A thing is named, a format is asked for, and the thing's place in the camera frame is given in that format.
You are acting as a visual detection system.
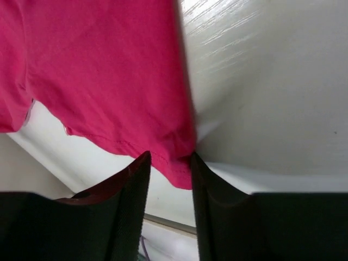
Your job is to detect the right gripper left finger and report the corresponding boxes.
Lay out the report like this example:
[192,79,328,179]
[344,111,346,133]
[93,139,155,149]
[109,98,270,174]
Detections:
[1,152,151,260]

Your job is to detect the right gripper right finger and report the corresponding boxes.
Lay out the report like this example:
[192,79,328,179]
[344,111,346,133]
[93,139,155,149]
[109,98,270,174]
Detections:
[191,154,347,260]

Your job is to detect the magenta t-shirt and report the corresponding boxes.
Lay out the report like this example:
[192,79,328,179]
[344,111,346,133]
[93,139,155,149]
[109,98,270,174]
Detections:
[1,1,196,190]

